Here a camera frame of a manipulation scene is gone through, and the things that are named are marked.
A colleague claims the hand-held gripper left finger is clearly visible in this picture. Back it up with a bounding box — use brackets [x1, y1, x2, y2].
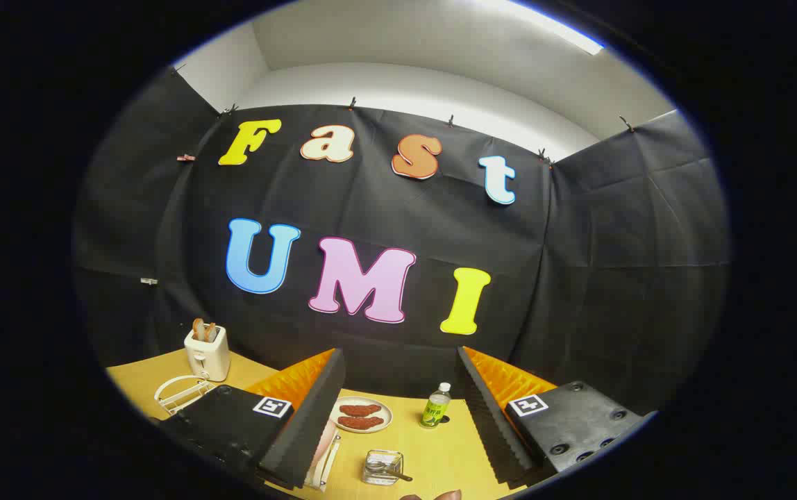
[159, 347, 347, 490]

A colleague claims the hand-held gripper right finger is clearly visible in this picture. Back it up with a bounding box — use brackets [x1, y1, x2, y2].
[455, 345, 657, 488]

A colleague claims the pink plate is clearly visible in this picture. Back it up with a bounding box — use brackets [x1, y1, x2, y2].
[314, 419, 338, 467]

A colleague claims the small metal wire basket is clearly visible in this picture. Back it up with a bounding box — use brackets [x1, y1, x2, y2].
[362, 450, 404, 485]

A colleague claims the brown-handled metal spoon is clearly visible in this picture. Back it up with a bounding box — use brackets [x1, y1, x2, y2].
[369, 460, 414, 482]

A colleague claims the white wire dish rack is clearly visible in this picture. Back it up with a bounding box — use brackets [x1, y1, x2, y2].
[154, 375, 342, 491]

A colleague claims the beige plate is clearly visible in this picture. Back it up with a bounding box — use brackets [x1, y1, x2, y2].
[329, 397, 394, 434]

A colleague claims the green-label plastic bottle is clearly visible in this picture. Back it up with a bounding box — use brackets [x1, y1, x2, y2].
[420, 382, 452, 428]

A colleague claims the white toaster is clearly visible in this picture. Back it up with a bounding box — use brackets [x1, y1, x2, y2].
[184, 325, 230, 382]

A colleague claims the black backdrop cloth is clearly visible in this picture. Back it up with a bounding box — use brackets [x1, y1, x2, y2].
[72, 66, 731, 417]

